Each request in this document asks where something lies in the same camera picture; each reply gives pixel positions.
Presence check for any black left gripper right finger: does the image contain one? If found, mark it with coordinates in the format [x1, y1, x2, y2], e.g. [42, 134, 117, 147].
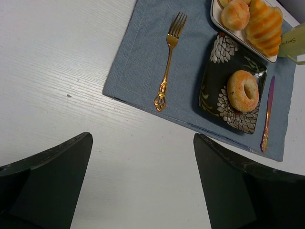
[193, 134, 305, 229]

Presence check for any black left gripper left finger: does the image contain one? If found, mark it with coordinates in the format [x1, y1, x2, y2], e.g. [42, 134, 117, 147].
[0, 132, 93, 229]

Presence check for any orange ring donut bread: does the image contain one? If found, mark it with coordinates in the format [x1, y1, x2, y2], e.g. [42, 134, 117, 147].
[227, 70, 259, 112]

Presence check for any orange croissant bread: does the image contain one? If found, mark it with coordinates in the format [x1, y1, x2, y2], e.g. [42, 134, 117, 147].
[245, 0, 283, 57]

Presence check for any front small bread roll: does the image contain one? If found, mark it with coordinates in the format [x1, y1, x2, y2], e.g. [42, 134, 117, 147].
[219, 0, 251, 31]

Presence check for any purple gold knife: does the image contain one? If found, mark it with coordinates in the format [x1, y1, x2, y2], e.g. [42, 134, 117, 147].
[260, 76, 275, 152]

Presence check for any black floral square plate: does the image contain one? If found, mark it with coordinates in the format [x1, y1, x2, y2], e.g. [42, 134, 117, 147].
[199, 32, 267, 134]

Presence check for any blue cloth placemat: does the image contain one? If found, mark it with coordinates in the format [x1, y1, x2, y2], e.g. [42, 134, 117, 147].
[102, 0, 301, 162]

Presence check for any pale yellow mug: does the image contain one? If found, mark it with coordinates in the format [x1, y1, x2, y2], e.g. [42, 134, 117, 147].
[277, 23, 305, 65]

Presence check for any gold fork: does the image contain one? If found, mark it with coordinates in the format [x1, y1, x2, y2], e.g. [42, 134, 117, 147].
[154, 12, 187, 112]

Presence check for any white rectangular serving tray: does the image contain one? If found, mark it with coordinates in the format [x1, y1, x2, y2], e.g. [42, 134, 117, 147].
[211, 0, 284, 64]

